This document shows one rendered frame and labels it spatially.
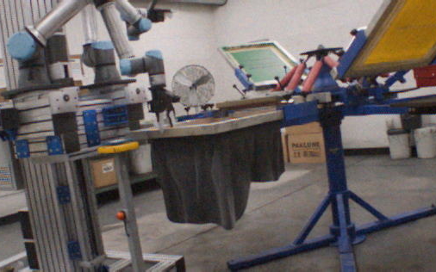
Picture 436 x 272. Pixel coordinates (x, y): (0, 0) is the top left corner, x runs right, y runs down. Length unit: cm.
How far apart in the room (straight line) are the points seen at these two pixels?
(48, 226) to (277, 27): 554
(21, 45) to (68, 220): 94
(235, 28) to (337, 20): 189
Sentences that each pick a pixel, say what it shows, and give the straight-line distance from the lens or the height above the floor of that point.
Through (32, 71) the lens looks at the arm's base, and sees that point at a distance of 214.
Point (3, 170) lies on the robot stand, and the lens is 261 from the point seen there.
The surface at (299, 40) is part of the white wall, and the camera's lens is 710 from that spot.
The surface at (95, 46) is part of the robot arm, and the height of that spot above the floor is 145.
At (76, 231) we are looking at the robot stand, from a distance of 245.
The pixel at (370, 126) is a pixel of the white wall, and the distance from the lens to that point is 664.
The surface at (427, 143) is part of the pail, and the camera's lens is 603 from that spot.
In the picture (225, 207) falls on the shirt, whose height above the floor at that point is 62.
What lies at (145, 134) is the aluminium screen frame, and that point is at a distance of 211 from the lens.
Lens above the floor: 109
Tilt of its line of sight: 4 degrees down
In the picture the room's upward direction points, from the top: 8 degrees counter-clockwise
